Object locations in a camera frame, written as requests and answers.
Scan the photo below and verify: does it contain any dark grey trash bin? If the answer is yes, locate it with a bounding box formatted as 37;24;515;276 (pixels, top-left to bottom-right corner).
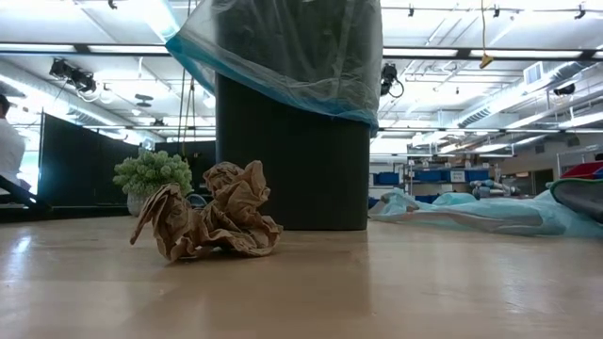
215;73;372;232

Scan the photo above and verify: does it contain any brown paper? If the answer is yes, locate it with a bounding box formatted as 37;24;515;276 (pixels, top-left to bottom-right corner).
130;159;284;263

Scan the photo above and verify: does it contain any translucent trash bag blue hem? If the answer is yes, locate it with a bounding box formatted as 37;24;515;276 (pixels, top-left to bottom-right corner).
165;0;383;137

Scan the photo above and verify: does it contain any light blue trash bag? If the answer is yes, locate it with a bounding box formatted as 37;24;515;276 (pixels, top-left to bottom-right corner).
366;186;603;239

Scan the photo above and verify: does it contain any green artificial plant in pot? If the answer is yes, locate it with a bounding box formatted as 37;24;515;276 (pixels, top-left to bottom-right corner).
112;150;194;218

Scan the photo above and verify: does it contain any large black monitor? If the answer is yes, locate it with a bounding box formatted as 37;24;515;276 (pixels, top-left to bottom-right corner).
40;112;140;207

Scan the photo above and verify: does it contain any red bin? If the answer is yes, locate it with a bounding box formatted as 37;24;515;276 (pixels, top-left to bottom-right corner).
562;161;603;179

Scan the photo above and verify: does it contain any grey-backed work glove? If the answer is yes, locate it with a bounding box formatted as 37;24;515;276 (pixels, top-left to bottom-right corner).
549;176;603;223

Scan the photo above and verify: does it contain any person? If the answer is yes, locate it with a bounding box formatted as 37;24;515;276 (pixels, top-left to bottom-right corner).
0;93;27;187

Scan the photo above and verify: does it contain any black hanging camera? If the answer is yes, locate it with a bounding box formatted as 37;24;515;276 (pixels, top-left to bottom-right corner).
380;63;405;99

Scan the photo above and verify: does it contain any yellow hanging cord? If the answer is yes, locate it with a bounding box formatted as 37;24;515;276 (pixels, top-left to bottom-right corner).
479;0;495;70

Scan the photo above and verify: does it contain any black ceiling camera rig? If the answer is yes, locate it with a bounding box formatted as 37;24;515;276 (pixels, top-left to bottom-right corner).
49;58;98;93

